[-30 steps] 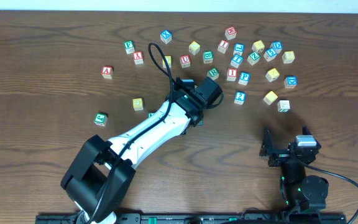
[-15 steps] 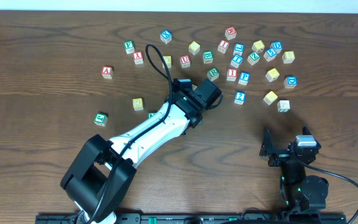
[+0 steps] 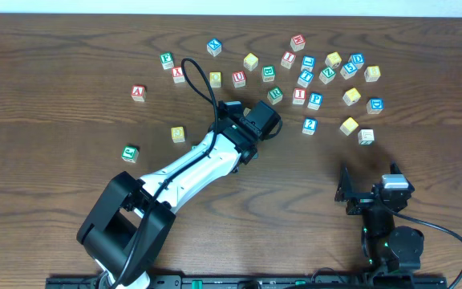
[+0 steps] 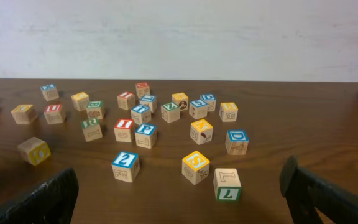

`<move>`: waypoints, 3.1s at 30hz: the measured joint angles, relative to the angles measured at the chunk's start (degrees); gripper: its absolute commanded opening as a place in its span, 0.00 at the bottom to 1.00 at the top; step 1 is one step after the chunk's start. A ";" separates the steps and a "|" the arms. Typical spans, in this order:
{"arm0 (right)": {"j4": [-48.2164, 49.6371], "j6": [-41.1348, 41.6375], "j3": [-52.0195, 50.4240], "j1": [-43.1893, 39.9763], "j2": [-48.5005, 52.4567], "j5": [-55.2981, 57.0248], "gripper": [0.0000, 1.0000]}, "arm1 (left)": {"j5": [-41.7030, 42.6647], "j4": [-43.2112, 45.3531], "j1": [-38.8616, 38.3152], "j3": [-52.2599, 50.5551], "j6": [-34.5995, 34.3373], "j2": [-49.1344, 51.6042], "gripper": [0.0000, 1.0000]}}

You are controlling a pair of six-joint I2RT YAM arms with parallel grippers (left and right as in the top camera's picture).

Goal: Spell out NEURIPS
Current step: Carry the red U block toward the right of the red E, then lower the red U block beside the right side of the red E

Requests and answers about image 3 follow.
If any green R wooden block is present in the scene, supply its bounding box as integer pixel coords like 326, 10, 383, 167
267, 87, 283, 105

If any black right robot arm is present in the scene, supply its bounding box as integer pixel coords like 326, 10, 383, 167
334, 163, 424, 283

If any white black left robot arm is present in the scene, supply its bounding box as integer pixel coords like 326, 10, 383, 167
76, 114, 272, 288

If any wood L top block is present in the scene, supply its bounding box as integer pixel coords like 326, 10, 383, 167
358, 129, 375, 145

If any yellow S wooden block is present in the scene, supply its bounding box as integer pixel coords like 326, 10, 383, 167
340, 117, 359, 136

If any blue D block lower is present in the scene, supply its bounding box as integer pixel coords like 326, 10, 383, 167
367, 98, 384, 114

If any blue d block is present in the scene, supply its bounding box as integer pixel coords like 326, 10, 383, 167
367, 98, 384, 114
348, 53, 365, 70

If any blue 2 wooden block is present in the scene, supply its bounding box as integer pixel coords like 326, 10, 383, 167
302, 118, 318, 135

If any red U block upper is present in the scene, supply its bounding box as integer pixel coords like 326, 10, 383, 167
232, 71, 246, 88

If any yellow G wooden block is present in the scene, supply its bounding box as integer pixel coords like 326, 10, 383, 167
171, 126, 185, 143

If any red I block lower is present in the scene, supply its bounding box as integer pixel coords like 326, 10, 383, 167
293, 88, 306, 105

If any red i block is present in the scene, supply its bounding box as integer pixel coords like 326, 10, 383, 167
293, 88, 306, 105
281, 51, 296, 69

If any yellow O wooden block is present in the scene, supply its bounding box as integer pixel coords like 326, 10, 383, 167
209, 71, 222, 88

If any green B wooden block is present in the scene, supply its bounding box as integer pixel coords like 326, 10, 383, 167
261, 65, 276, 82

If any blue P wooden block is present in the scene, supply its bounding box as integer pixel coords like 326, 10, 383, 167
307, 92, 323, 110

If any yellow A wooden block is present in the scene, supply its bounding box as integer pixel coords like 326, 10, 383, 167
342, 88, 361, 106

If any yellow block upper middle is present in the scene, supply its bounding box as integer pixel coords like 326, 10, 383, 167
243, 53, 259, 71

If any blue T wooden block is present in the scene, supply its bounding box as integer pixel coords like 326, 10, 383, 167
298, 70, 314, 88

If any red I block upper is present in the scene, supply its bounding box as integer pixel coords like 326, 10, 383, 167
281, 51, 296, 69

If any yellow 8 wooden block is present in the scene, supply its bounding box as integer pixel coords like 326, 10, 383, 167
364, 66, 381, 83

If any red X wooden block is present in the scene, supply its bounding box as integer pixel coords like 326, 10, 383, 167
171, 67, 185, 83

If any blue L wooden block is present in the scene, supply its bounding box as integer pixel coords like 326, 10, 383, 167
301, 55, 315, 72

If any blue X wooden block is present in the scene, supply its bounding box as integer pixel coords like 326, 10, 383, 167
206, 39, 222, 57

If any green Z wooden block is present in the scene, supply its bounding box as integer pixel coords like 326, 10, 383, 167
319, 67, 336, 84

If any blue 5 wooden block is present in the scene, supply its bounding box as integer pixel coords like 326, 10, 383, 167
340, 62, 358, 79

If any blue D block upper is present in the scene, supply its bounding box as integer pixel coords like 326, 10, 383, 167
348, 53, 365, 70

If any red H wooden block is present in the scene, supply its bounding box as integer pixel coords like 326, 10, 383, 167
290, 35, 306, 52

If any green F wooden block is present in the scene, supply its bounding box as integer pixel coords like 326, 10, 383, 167
160, 52, 174, 70

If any green J wooden block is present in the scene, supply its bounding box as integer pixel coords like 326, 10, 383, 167
121, 145, 140, 163

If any red A wooden block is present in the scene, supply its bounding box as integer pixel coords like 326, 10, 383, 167
131, 85, 146, 102

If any yellow block near D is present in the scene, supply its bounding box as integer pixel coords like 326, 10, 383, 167
325, 51, 342, 69

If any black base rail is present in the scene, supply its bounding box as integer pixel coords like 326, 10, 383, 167
45, 274, 448, 289

